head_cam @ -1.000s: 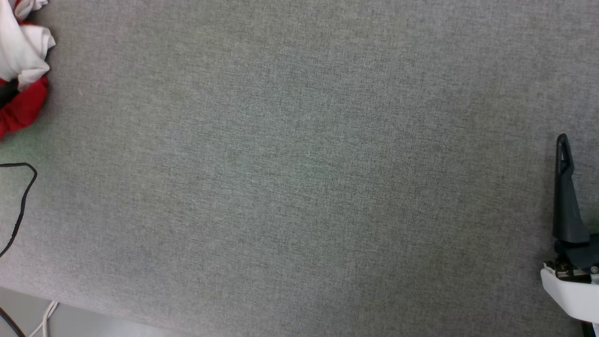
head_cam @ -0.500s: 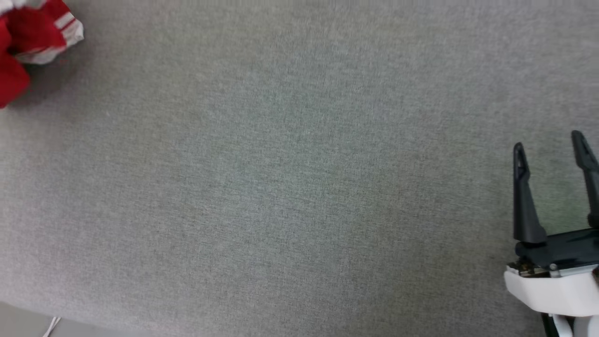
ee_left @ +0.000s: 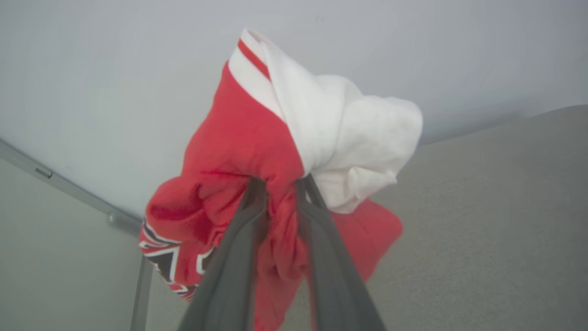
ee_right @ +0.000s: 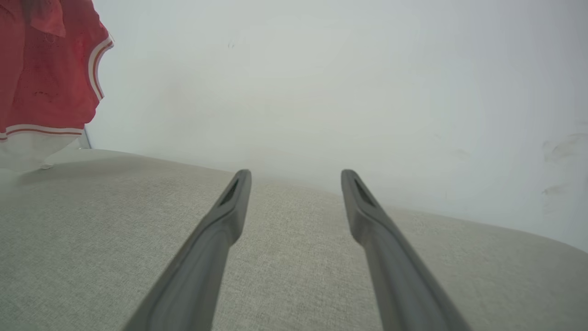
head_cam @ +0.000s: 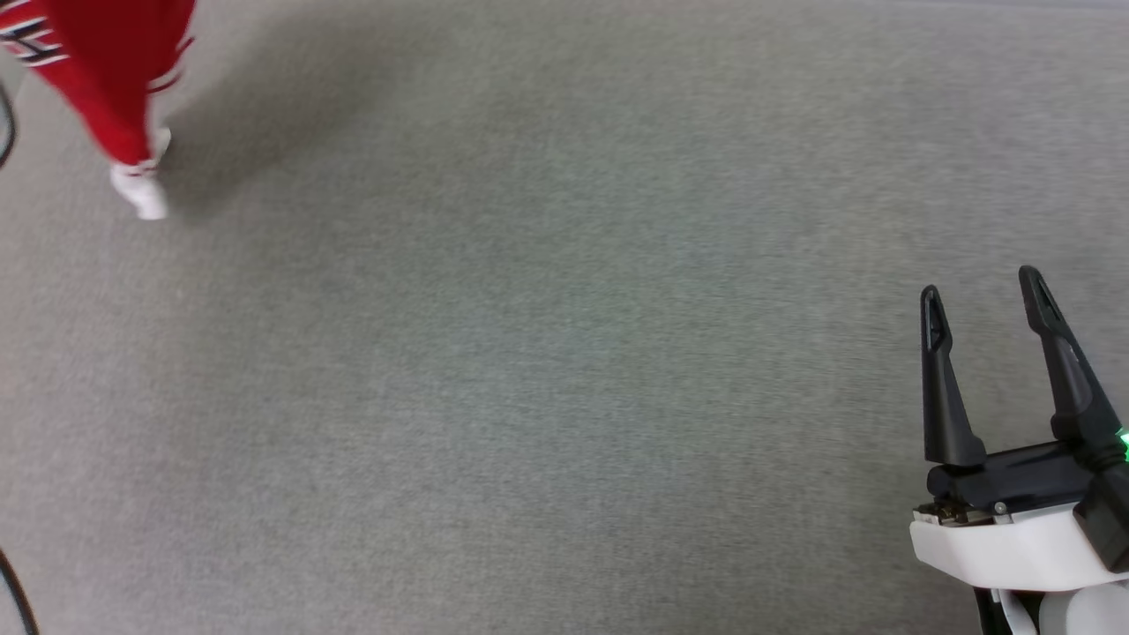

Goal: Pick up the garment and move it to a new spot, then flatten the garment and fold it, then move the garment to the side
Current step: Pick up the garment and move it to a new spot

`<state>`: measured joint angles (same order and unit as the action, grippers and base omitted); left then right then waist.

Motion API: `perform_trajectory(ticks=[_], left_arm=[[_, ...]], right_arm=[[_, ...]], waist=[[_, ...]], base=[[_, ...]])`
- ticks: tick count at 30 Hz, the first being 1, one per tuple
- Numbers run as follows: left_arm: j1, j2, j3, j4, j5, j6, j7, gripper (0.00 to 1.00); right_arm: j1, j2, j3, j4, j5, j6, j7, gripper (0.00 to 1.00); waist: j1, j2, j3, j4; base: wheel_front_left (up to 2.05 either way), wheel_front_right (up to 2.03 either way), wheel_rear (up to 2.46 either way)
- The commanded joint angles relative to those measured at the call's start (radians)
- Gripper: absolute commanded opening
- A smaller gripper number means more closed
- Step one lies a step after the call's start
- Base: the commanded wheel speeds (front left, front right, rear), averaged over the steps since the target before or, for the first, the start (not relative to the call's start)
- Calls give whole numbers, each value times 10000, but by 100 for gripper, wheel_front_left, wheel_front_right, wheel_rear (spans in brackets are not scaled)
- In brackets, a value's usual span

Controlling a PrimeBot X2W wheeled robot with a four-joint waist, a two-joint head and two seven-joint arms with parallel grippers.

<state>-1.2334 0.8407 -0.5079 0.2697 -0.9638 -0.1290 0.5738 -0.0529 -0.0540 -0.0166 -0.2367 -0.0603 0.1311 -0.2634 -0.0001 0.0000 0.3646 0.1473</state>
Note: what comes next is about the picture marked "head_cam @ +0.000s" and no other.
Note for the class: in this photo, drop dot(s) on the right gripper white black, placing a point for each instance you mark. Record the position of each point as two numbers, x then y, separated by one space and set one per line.
988 547

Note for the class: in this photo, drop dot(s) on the red and white jersey garment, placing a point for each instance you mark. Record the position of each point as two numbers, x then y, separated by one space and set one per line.
106 53

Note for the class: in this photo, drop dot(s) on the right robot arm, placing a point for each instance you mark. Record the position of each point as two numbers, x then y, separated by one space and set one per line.
1094 617

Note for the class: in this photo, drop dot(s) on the grey fabric sofa cushion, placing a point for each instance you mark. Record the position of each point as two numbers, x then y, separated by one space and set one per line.
529 353

